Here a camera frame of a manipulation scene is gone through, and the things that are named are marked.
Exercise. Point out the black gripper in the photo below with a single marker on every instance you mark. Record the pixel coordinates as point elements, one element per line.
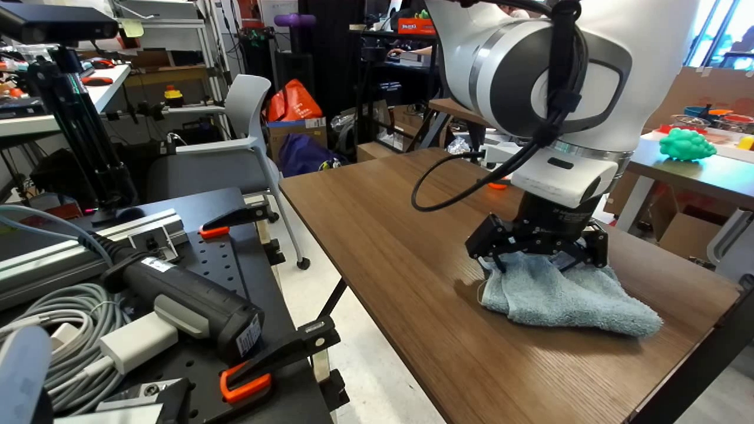
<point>554,221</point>

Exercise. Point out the light blue terry cloth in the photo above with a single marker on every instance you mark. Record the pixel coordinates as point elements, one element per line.
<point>566,301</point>

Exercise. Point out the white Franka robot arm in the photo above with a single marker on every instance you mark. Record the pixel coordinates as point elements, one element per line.
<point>503,72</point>

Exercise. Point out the cardboard box under side table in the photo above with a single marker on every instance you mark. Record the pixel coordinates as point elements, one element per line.
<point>691,235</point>

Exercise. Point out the green spiky toy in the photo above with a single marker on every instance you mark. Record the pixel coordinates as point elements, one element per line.
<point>687,147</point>

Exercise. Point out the long wooden side table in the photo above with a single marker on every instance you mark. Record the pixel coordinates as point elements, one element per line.
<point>707,178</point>

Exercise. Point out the red orange toy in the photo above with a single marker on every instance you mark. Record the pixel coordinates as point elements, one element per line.
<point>721,116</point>

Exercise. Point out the yellow toy block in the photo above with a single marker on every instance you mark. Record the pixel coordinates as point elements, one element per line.
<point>746,141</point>

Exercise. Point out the black shelf rack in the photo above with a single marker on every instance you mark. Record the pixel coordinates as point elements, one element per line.
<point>368,77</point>

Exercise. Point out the dark blue bag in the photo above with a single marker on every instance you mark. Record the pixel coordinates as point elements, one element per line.
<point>302,153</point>

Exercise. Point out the orange bag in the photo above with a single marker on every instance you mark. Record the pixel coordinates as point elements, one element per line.
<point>296,102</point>

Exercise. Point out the grey office chair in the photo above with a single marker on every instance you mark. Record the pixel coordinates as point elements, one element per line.
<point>213,167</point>

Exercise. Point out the black box device with label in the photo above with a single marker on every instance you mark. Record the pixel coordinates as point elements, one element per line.
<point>204,306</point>

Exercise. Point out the white power adapter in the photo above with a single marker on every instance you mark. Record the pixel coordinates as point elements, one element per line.
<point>137,342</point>

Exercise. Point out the white metal shelf rack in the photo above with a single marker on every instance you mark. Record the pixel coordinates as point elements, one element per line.
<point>168,30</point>

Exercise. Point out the white workbench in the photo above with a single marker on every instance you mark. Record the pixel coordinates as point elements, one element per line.
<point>106,85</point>

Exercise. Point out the blue rounded object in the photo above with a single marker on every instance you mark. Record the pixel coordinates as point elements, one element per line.
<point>21,372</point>

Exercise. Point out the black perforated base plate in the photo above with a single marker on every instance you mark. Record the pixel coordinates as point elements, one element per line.
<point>228,267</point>

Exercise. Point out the black camera tripod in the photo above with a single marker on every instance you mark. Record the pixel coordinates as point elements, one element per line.
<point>84,133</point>

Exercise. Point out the aluminium extrusion rail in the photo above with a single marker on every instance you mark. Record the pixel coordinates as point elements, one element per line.
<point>49,262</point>

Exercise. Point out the black stereo camera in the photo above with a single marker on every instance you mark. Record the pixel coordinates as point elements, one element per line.
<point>56,22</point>

